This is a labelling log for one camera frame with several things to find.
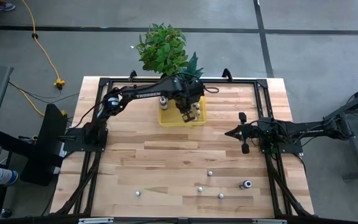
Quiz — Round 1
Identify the silver aluminium extrusion post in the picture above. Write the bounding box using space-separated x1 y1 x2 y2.
78 217 115 224
252 218 288 224

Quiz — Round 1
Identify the spiky plant in white pot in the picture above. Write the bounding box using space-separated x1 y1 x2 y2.
183 51 205 82

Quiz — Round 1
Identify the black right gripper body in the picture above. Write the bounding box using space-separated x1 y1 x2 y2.
239 111 260 156

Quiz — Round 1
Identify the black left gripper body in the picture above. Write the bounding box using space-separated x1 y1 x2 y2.
177 89 205 115

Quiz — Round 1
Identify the black overhead crossbar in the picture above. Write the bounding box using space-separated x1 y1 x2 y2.
0 213 358 224

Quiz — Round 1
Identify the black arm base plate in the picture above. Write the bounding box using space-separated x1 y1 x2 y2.
62 126 109 153
259 141 305 156

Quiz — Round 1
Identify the yellow translucent plastic bin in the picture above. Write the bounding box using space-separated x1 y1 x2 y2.
158 96 208 128

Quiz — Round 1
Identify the yellow extension cord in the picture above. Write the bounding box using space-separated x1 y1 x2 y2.
9 0 68 118

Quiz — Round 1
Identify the black equipment stand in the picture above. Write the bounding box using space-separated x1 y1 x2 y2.
0 103 69 187

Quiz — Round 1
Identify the leafy plant in black pot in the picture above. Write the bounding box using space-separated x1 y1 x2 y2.
134 22 190 78

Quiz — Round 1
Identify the white cylinder with blue end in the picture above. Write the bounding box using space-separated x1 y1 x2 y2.
0 167 19 187

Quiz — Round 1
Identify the black metal cart frame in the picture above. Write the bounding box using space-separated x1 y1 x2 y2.
323 79 358 182

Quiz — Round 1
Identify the person's shoe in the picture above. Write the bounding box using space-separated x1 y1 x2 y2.
0 0 16 12

